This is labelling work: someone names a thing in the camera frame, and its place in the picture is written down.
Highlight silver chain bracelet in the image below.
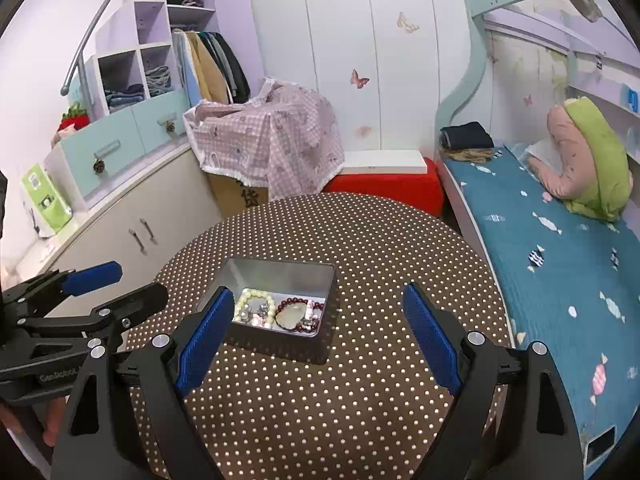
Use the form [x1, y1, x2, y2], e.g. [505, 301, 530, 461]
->
[238, 300, 271, 328]

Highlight pale green bead bracelet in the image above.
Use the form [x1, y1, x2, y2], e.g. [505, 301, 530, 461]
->
[232, 287, 278, 331]

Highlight dark red bead bracelet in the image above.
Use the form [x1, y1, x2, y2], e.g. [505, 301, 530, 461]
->
[273, 296, 328, 336]

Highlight person's left hand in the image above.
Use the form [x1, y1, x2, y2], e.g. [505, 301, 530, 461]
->
[1, 396, 67, 448]

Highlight green white package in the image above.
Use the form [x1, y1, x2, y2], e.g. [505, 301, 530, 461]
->
[21, 164, 73, 240]

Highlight beige curved cabinet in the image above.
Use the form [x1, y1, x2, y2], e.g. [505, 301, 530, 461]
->
[2, 144, 221, 316]

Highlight light blue drawer unit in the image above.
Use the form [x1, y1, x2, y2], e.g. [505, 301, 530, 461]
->
[44, 89, 189, 202]

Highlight blue patterned bed sheet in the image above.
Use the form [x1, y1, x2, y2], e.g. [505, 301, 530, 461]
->
[439, 144, 640, 478]

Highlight cardboard box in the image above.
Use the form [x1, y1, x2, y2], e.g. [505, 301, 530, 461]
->
[207, 174, 269, 219]

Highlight grey metal tin box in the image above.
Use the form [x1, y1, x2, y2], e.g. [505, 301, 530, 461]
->
[207, 257, 338, 364]

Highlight purple open shelf unit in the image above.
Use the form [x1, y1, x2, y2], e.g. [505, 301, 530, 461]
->
[61, 0, 216, 119]

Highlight red storage stool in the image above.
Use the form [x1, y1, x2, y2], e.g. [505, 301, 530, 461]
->
[323, 157, 445, 217]

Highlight pink green plush toy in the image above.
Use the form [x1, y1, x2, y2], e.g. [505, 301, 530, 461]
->
[527, 98, 634, 222]

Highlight pink checkered cover cloth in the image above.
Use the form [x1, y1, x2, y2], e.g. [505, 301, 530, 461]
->
[183, 78, 345, 200]

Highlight hanging clothes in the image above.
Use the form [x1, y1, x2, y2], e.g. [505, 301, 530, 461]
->
[171, 28, 252, 107]

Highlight folded dark clothes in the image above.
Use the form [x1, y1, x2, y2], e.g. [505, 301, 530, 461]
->
[439, 122, 495, 164]

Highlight white wardrobe doors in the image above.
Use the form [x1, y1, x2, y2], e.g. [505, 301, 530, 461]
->
[252, 0, 470, 156]

